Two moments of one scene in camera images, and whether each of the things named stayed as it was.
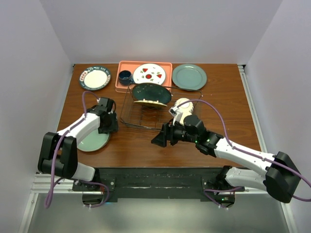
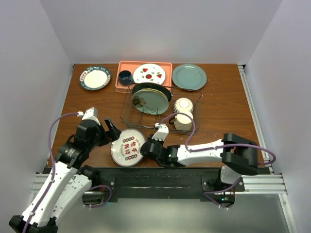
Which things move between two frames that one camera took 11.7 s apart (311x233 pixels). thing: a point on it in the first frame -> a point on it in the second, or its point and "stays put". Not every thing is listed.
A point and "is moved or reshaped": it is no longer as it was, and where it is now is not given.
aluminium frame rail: [38, 186] stays put
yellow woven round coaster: [151, 103] -> [156, 90]
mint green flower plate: [94, 141] is moved or reshaped
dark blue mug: [125, 78] stays put
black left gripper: [113, 126] -> [111, 135]
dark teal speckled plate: [151, 91] stays put
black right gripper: [166, 132] -> [149, 140]
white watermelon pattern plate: [149, 73] stays put
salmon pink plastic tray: [130, 65] stays put
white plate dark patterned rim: [95, 77] stays put
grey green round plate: [189, 77] stays put
